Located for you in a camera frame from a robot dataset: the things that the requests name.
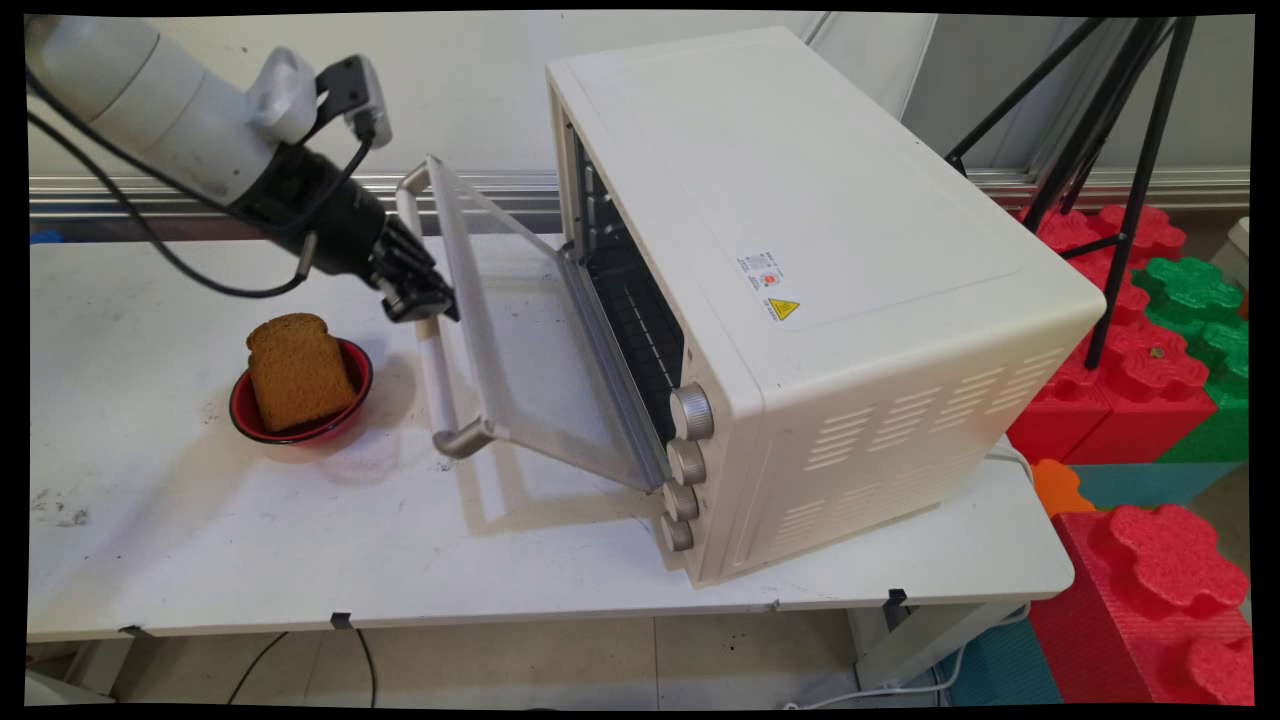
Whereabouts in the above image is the red bowl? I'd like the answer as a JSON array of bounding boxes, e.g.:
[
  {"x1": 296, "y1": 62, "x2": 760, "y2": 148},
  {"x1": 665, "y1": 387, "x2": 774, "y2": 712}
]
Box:
[{"x1": 229, "y1": 337, "x2": 375, "y2": 446}]

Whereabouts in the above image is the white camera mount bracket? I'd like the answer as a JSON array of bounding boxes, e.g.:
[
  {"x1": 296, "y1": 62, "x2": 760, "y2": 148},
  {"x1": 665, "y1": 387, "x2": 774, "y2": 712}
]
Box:
[{"x1": 245, "y1": 47, "x2": 321, "y2": 146}]

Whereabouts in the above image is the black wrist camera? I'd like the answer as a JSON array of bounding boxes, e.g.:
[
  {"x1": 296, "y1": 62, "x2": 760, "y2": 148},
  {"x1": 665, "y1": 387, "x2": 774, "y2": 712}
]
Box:
[{"x1": 316, "y1": 55, "x2": 393, "y2": 149}]

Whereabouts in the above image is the large silver oven knob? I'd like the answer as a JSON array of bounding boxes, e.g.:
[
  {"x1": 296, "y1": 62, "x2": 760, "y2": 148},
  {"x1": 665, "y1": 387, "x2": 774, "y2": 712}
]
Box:
[{"x1": 669, "y1": 384, "x2": 716, "y2": 443}]

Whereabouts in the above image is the orange foam piece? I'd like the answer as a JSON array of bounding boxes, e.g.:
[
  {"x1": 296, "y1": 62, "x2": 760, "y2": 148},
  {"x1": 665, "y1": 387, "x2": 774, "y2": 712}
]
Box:
[{"x1": 1032, "y1": 460, "x2": 1097, "y2": 519}]

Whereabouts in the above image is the black cable under table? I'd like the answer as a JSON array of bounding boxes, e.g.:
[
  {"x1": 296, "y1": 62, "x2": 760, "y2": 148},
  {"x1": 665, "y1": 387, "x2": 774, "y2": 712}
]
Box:
[{"x1": 226, "y1": 628, "x2": 378, "y2": 707}]

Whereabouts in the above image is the glass oven door with handle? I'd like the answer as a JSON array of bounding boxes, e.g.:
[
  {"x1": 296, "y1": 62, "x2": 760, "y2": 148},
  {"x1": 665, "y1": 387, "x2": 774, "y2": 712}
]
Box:
[{"x1": 395, "y1": 155, "x2": 671, "y2": 494}]

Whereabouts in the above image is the brown bread slice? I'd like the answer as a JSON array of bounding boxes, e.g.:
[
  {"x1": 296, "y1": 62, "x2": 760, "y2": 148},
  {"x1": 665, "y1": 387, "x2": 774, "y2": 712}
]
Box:
[{"x1": 246, "y1": 313, "x2": 358, "y2": 433}]

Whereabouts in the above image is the white power cable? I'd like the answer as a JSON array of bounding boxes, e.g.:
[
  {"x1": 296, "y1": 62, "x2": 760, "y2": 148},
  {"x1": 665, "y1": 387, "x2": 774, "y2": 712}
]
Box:
[{"x1": 785, "y1": 445, "x2": 1037, "y2": 711}]

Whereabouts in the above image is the white label sticker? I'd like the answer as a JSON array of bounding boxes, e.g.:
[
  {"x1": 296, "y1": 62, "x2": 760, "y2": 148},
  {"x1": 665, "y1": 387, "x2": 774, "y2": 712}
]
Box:
[{"x1": 737, "y1": 252, "x2": 787, "y2": 293}]

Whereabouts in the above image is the large red foam block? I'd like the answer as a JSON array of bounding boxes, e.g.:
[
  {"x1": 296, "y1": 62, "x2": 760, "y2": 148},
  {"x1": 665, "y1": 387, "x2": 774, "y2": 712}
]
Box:
[{"x1": 1008, "y1": 280, "x2": 1219, "y2": 467}]

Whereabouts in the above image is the black tripod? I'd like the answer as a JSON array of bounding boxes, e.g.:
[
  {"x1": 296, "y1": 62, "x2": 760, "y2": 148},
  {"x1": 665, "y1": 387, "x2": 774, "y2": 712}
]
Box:
[{"x1": 945, "y1": 15, "x2": 1199, "y2": 371}]

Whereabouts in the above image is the white table leg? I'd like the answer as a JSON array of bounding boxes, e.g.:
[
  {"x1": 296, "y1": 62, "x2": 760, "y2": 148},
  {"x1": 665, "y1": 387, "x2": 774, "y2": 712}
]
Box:
[{"x1": 850, "y1": 600, "x2": 1023, "y2": 693}]

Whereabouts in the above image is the cream toaster oven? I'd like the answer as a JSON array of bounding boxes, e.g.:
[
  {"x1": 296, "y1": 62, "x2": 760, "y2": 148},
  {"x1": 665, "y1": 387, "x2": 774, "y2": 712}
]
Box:
[{"x1": 546, "y1": 25, "x2": 1109, "y2": 589}]

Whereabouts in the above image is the oven wire rack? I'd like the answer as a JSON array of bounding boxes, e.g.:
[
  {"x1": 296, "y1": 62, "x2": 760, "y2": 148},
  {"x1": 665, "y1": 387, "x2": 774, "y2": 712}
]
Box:
[{"x1": 585, "y1": 240, "x2": 687, "y2": 443}]

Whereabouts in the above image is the aluminium rail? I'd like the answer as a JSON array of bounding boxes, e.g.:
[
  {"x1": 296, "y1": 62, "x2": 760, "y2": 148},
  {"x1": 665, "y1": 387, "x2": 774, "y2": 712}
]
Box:
[{"x1": 28, "y1": 170, "x2": 1251, "y2": 243}]

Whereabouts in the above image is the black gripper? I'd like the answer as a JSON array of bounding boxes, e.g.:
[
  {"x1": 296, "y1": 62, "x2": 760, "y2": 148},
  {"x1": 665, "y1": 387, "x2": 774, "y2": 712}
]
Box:
[{"x1": 236, "y1": 146, "x2": 461, "y2": 325}]

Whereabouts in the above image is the teal foam mat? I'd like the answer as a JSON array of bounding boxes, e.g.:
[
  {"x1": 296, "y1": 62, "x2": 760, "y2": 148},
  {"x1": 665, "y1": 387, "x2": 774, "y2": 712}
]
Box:
[{"x1": 1070, "y1": 463, "x2": 1243, "y2": 513}]

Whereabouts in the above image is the green foam block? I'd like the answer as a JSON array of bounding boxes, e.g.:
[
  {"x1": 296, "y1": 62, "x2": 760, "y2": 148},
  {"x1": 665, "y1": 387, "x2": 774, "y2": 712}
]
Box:
[{"x1": 1133, "y1": 258, "x2": 1251, "y2": 464}]

